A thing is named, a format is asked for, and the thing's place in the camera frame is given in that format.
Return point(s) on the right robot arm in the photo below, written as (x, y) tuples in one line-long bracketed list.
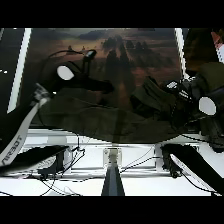
[(208, 106)]

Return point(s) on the silver frame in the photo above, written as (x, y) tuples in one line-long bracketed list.
[(113, 180)]

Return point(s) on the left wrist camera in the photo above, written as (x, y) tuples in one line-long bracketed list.
[(90, 54)]

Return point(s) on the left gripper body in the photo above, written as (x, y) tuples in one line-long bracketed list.
[(100, 86)]

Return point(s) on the red white garment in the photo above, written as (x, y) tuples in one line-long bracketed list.
[(220, 50)]

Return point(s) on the dark green pants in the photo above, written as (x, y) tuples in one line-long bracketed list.
[(100, 123)]

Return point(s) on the olive garment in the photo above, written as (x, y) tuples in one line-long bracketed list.
[(213, 75)]

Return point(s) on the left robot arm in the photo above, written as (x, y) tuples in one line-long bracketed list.
[(16, 136)]

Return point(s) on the black white-striped garment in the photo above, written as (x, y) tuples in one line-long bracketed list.
[(186, 95)]

